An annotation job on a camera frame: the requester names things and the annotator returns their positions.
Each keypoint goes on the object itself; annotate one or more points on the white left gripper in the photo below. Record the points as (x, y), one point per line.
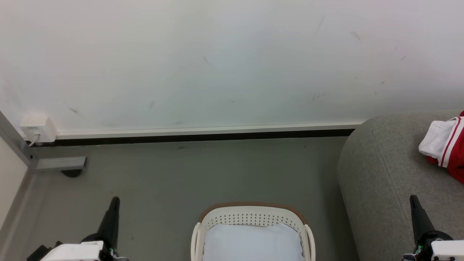
(72, 252)

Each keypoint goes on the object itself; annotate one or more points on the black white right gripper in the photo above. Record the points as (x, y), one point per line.
(446, 250)

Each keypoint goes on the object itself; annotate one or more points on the red white garment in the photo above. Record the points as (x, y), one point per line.
(449, 145)

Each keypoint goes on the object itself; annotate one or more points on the white plastic laundry basket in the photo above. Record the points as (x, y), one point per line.
(253, 215)

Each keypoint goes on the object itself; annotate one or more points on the grey fabric sofa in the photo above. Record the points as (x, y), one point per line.
(384, 174)

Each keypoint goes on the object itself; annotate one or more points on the black caster wheel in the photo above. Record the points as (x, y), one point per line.
(71, 173)

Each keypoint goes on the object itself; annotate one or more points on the white black baseboard strip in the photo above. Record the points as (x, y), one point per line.
(203, 133)

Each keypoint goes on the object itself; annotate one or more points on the light blue cloth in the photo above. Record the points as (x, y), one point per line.
(252, 243)

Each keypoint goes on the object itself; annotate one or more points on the grey metal frame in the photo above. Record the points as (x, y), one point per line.
(58, 163)

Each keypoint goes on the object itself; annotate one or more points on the white wall socket box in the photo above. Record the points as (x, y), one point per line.
(38, 128)

